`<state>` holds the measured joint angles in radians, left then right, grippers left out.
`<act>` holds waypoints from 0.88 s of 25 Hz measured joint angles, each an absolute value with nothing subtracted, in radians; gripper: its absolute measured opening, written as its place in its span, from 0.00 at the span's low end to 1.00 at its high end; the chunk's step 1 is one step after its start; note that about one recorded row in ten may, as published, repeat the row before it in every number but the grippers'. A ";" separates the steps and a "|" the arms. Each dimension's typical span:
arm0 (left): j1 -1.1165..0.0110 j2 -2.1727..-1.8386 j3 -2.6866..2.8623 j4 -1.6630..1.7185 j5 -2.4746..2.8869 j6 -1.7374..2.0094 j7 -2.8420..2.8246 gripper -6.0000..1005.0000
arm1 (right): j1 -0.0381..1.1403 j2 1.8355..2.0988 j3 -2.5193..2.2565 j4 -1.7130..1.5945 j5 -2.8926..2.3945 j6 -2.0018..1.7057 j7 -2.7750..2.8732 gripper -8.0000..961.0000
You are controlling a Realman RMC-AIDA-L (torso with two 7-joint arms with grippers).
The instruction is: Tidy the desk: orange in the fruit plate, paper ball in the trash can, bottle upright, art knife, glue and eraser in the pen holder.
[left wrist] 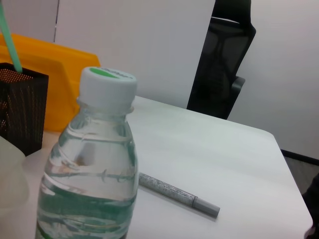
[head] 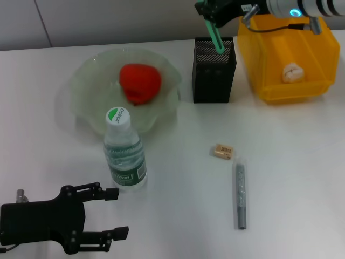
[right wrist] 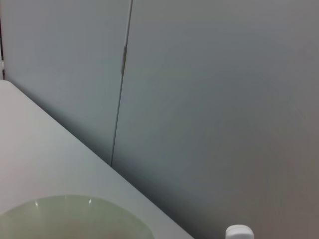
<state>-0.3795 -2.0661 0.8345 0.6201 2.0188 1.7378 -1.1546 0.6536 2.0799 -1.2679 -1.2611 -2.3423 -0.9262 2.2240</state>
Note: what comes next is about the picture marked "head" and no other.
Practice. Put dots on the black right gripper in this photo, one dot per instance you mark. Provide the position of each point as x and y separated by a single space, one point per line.
234 9

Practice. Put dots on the yellow plastic bin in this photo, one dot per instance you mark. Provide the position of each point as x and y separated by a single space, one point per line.
291 89

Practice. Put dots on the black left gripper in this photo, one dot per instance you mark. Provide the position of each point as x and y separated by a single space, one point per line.
37 221

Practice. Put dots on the green utility knife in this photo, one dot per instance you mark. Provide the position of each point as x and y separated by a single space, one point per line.
215 37

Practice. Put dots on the white paper ball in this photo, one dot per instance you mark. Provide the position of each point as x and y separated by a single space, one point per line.
293 72

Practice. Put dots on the green glass fruit bowl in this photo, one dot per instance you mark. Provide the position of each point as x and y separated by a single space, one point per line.
89 102

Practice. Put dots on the grey glitter pen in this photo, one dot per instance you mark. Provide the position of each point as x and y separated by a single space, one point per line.
240 194

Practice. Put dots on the black mesh pen holder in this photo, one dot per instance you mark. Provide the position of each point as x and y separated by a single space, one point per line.
214 81

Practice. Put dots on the clear water bottle green label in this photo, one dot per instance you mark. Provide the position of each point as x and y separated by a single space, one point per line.
125 162

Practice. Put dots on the orange fruit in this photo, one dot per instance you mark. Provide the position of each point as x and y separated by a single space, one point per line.
140 83

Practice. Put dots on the small beige eraser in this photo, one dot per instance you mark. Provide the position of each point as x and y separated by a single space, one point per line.
222 151

